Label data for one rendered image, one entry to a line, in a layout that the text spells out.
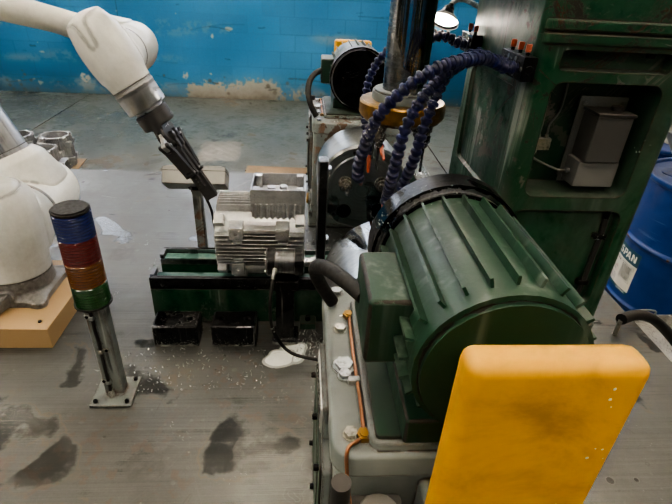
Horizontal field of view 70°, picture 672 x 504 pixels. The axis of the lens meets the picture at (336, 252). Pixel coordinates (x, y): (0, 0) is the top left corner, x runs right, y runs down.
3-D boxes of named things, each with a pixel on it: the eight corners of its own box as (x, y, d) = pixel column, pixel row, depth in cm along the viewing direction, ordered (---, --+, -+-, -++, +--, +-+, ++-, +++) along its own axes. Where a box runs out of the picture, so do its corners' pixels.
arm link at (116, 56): (146, 76, 97) (161, 65, 108) (92, -1, 90) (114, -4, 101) (102, 102, 99) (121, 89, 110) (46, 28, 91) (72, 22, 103)
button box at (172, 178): (229, 190, 138) (229, 172, 138) (225, 184, 131) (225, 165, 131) (167, 189, 137) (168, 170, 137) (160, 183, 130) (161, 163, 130)
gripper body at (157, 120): (158, 105, 101) (185, 143, 105) (168, 96, 108) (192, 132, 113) (129, 122, 102) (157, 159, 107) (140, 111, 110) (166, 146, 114)
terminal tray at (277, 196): (305, 201, 118) (305, 173, 114) (305, 220, 109) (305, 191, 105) (255, 199, 117) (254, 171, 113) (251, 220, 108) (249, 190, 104)
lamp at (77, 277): (111, 271, 87) (107, 250, 85) (99, 290, 82) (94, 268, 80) (77, 271, 87) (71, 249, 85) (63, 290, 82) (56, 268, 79)
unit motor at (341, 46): (369, 151, 190) (379, 35, 169) (380, 184, 162) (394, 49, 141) (303, 150, 188) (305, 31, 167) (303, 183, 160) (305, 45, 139)
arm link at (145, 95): (155, 70, 105) (172, 95, 108) (121, 90, 107) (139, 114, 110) (143, 79, 98) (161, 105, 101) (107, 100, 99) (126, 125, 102)
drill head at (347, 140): (385, 185, 169) (393, 113, 157) (404, 236, 138) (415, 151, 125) (313, 183, 168) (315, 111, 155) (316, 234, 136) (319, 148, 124)
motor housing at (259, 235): (304, 246, 129) (305, 180, 119) (304, 287, 113) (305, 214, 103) (228, 245, 128) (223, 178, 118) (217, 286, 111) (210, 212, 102)
